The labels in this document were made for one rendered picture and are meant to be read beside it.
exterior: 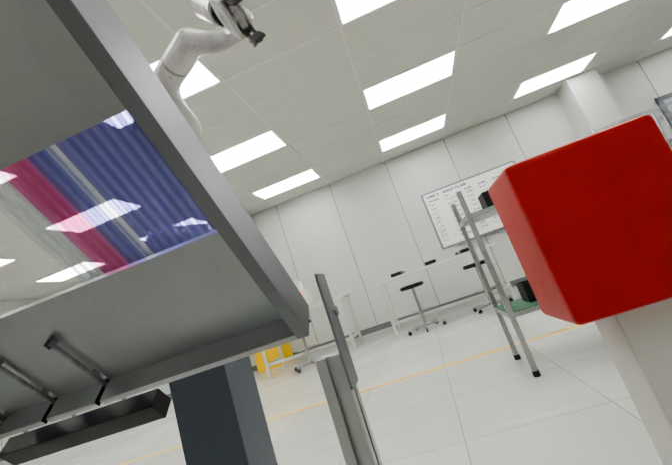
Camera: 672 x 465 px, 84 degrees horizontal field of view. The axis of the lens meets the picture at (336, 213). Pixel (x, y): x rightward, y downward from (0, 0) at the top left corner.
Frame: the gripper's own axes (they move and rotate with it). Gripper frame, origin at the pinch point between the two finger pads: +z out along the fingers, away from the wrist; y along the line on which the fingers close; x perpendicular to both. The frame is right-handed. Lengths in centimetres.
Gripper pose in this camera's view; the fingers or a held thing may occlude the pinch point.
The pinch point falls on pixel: (248, 19)
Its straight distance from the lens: 99.9
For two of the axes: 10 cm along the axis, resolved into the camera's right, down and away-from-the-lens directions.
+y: -3.7, -5.7, -7.3
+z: 5.6, 4.9, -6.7
